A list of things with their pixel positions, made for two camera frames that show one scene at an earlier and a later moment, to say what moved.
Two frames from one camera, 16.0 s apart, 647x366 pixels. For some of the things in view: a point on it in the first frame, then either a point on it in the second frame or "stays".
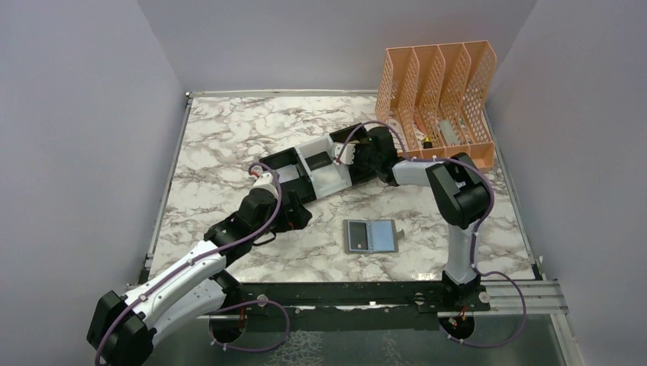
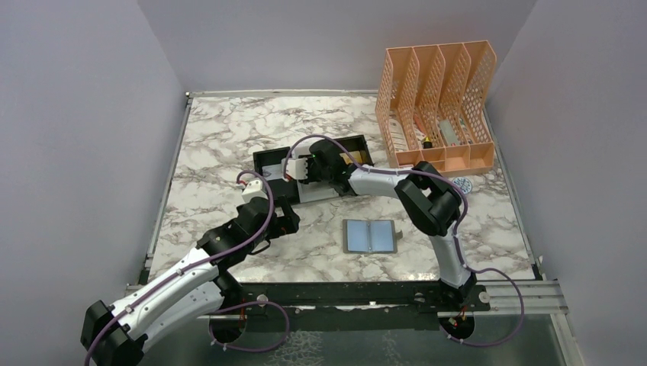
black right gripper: [353, 156] to [310, 162]
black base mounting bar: [293, 307] stays
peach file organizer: [435, 96] stays
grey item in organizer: [449, 133] stays
